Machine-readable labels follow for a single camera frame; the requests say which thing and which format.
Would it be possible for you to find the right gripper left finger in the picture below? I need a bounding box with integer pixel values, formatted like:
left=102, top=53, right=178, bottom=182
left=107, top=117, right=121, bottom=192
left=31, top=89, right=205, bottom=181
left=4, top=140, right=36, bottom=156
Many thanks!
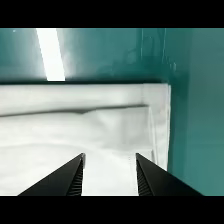
left=18, top=152, right=87, bottom=197

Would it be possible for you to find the white garment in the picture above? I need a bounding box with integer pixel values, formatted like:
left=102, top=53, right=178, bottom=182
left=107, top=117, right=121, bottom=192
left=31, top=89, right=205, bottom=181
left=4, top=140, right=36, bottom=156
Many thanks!
left=0, top=82, right=173, bottom=197

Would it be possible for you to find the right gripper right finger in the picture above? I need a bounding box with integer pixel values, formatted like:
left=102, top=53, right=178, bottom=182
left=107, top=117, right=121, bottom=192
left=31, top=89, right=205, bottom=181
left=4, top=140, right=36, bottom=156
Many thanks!
left=135, top=152, right=204, bottom=197

